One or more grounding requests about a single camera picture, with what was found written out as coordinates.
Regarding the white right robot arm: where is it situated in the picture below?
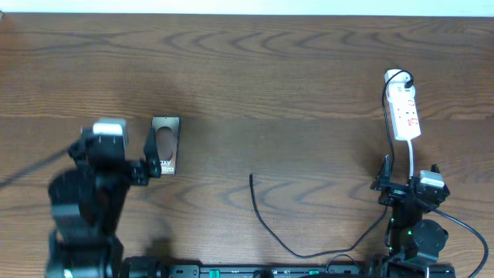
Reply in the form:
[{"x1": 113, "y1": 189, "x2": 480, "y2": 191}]
[{"x1": 366, "y1": 156, "x2": 456, "y2": 278}]

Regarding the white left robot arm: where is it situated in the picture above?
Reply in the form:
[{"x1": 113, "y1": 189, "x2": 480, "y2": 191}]
[{"x1": 45, "y1": 129, "x2": 161, "y2": 277}]

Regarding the white power strip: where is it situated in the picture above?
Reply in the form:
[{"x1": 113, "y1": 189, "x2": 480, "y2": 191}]
[{"x1": 384, "y1": 69, "x2": 421, "y2": 141}]

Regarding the white power strip cord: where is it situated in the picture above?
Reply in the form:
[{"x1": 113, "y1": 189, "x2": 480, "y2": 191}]
[{"x1": 406, "y1": 138, "x2": 415, "y2": 179}]

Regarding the black charger cable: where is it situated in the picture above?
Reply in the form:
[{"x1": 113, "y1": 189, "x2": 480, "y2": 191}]
[{"x1": 249, "y1": 69, "x2": 415, "y2": 259}]

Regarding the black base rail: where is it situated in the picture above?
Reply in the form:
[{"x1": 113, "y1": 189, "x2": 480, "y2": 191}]
[{"x1": 119, "y1": 256, "x2": 456, "y2": 278}]

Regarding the black left camera cable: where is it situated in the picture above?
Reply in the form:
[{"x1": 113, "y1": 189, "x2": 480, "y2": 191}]
[{"x1": 0, "y1": 148, "x2": 70, "y2": 190}]

